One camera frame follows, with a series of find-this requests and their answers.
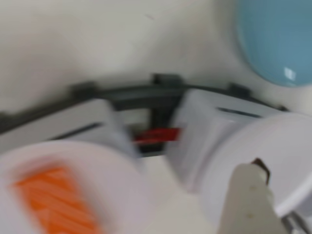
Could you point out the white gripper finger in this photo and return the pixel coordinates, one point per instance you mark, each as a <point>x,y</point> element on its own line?
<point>246,207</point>

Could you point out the blue round dish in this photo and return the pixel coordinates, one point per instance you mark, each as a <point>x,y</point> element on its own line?
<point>273,36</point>

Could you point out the orange salmon toy sushi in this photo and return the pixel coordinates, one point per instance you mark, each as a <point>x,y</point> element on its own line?
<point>56,202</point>

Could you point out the grey circular toy train track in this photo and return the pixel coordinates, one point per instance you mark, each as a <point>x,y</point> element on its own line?
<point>146,93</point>

